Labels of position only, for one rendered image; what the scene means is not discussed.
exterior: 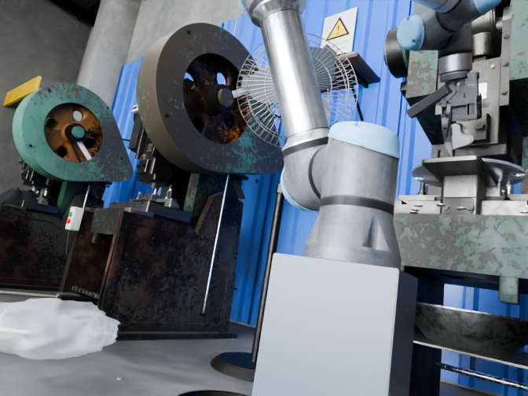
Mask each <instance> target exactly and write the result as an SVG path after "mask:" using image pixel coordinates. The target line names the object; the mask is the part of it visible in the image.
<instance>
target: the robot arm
mask: <svg viewBox="0 0 528 396"><path fill-rule="evenodd" d="M237 1H238V3H239V5H240V7H241V9H242V10H243V11H244V12H246V13H247V16H248V17H250V18H251V22H252V23H253V24H254V25H255V26H257V27H259V28H261V31H262V37H263V41H264V44H265V48H266V54H267V57H268V61H269V67H270V71H271V74H272V77H273V84H274V87H275V90H276V95H277V100H278V104H279V107H280V113H281V117H282V120H283V124H284V130H285V133H286V137H287V142H286V144H285V145H284V147H283V148H282V154H283V157H284V164H285V167H284V169H283V171H282V173H281V176H280V187H281V190H282V192H283V194H284V196H285V198H286V199H287V201H288V202H289V203H290V204H291V205H293V206H294V207H296V208H298V209H299V210H302V211H312V212H319V213H318V216H317V219H316V221H315V223H314V224H313V227H312V229H311V230H310V233H309V235H308V237H307V239H306V242H305V244H304V245H303V249H302V256H303V257H310V258H316V259H327V260H334V261H340V262H352V263H359V264H365V265H371V266H383V267H390V268H396V269H401V266H402V258H401V254H400V251H399V247H398V242H397V237H396V234H395V231H394V224H393V219H394V202H395V194H396V185H397V177H398V161H399V159H400V158H401V156H400V155H399V148H400V141H399V138H398V136H397V134H396V133H395V132H394V131H392V130H390V129H388V128H386V127H384V126H380V125H376V124H373V123H365V122H356V121H348V122H341V123H336V124H334V125H333V126H332V127H331V129H330V130H329V127H328V121H327V118H326V115H325V108H324V105H323V101H322V98H321V92H320V89H319V85H318V81H317V76H316V72H315V69H314V63H313V59H312V56H311V52H310V47H309V43H308V40H307V37H306V30H305V27H304V23H303V18H302V14H303V13H304V11H305V10H306V0H237ZM411 1H413V2H416V3H418V4H421V5H422V6H426V7H427V8H430V9H429V10H428V11H427V12H425V13H424V14H423V15H421V16H419V15H414V16H407V17H406V18H405V19H404V20H403V21H402V22H401V23H400V25H399V27H398V31H397V39H398V45H399V46H400V47H401V48H402V49H404V50H412V51H415V52H416V51H421V50H437V51H438V74H439V75H441V76H440V83H446V82H449V85H444V86H442V87H440V88H439V89H438V90H436V91H435V92H434V93H432V94H430V95H429V96H427V97H425V98H424V99H423V100H422V101H420V102H418V103H415V104H413V105H412V106H411V108H410V109H408V110H407V111H406V112H407V114H408V115H409V117H410V118H414V117H420V116H422V115H423V113H424V112H425V111H427V110H428V109H429V108H431V107H433V106H434V105H436V104H437V103H438V102H440V101H441V103H442V104H441V120H442V135H443V141H444V143H445V150H446V153H447V155H448V156H449V157H454V156H455V151H456V149H458V148H460V147H463V146H465V145H469V144H471V143H472V142H473V141H474V138H473V136H472V135H470V134H466V133H464V126H463V125H462V124H461V123H457V121H461V122H463V121H470V120H474V119H480V118H482V95H481V94H480V93H479V78H480V76H479V72H477V71H474V72H470V71H471V70H472V53H471V24H472V21H474V20H476V19H478V18H479V17H480V16H484V15H486V14H487V13H488V12H489V11H490V10H491V9H493V8H494V7H495V6H497V5H498V4H500V3H501V1H502V0H411ZM458 82H460V85H459V86H457V83H458ZM479 94H480V95H479Z"/></svg>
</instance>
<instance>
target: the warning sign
mask: <svg viewBox="0 0 528 396"><path fill-rule="evenodd" d="M356 15H357V7H356V8H353V9H349V10H347V11H344V12H342V13H338V14H336V15H333V16H330V17H327V18H325V19H324V29H323V35H322V38H324V41H323V39H322V40H321V41H323V42H322V44H321V45H323V46H325V45H326V44H328V45H329V46H330V47H331V48H332V47H333V45H332V44H331V43H333V44H334V45H335V46H334V47H333V48H332V49H333V50H334V51H336V52H337V51H338V49H337V48H336V46H337V47H338V48H339V49H340V50H341V51H342V52H343V53H349V52H352V46H353V40H354V28H355V21H356ZM325 39H326V40H328V41H329V42H331V43H328V42H327V41H326V40H325ZM340 53H341V52H340V51H338V52H337V54H340ZM337 54H336V55H337Z"/></svg>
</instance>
